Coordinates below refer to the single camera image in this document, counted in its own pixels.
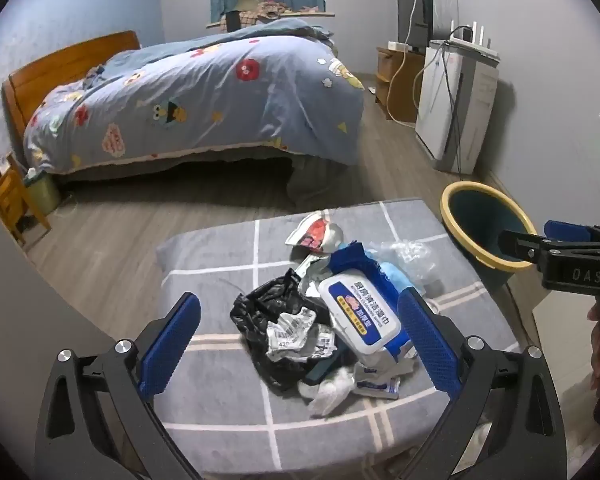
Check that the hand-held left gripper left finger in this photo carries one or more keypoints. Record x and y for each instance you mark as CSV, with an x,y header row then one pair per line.
x,y
170,345

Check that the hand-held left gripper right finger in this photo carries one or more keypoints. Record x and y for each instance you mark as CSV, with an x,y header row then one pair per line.
x,y
430,345

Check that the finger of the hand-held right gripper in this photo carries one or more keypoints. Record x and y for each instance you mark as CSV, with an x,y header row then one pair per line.
x,y
570,265
570,230

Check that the blue face mask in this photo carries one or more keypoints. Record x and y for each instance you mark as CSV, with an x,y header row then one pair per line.
x,y
397,277

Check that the yellow rimmed teal trash bin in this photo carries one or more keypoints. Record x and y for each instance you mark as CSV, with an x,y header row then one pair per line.
x,y
480,220

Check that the white tissue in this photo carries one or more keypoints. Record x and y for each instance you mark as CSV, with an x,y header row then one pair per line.
x,y
330,392

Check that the red white paper cup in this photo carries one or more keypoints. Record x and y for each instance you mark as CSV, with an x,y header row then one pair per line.
x,y
315,232

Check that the small white blue sachet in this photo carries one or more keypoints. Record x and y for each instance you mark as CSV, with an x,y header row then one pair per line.
x,y
377,385

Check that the blue white wet wipes pack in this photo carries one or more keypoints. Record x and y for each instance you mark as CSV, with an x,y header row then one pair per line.
x,y
360,315

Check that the grey checked mat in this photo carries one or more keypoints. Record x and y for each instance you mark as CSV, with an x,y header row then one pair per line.
x,y
205,270

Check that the clear plastic bag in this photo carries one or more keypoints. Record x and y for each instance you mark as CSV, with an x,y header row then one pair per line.
x,y
405,255

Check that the black plastic bag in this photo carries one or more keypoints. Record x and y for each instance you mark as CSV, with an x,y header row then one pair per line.
x,y
260,305

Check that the crumpled white receipt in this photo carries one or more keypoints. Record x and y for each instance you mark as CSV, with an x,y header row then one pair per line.
x,y
295,332

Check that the silver foil packet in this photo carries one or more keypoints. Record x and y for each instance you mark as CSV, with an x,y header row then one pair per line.
x,y
312,272

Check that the white router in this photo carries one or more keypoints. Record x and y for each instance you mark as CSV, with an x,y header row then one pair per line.
x,y
475,42

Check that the white floor appliance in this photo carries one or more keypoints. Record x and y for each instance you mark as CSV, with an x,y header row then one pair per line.
x,y
440,110

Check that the green bin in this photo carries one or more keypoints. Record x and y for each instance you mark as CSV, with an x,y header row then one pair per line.
x,y
42,192

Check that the wooden cabinet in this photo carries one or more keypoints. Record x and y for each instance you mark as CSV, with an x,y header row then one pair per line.
x,y
405,85

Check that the wooden nightstand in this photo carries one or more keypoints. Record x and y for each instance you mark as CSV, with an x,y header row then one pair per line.
x,y
10,195

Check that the black monitor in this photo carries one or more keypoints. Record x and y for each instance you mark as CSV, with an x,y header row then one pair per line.
x,y
415,15

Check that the white box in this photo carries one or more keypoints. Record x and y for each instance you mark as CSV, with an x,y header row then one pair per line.
x,y
397,45

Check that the bed with blue floral duvet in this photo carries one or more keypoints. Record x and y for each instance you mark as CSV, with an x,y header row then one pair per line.
x,y
205,95

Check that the pile of clothes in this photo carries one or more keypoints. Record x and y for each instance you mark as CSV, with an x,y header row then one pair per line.
x,y
260,10

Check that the wooden bed frame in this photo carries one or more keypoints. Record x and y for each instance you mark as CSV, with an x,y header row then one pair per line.
x,y
35,80

